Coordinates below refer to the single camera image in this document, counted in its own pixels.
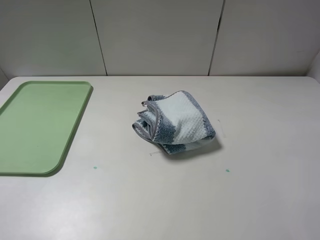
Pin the blue white striped towel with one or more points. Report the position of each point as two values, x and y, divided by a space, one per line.
176 123

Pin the green plastic tray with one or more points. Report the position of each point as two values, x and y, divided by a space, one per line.
38 123

